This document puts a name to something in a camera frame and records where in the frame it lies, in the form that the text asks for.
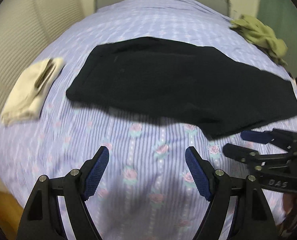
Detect cream folded cloth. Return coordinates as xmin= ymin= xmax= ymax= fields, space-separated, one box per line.
xmin=1 ymin=57 xmax=65 ymax=126

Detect right hand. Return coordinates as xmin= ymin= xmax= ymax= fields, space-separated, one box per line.
xmin=282 ymin=193 xmax=297 ymax=216

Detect olive green knit garment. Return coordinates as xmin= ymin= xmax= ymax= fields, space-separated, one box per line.
xmin=230 ymin=14 xmax=288 ymax=67

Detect green curtain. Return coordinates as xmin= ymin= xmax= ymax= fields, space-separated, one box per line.
xmin=257 ymin=0 xmax=297 ymax=36

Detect purple floral bed sheet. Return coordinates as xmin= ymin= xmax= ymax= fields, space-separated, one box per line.
xmin=0 ymin=0 xmax=291 ymax=239

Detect black pants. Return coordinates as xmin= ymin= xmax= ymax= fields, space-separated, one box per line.
xmin=66 ymin=37 xmax=297 ymax=139

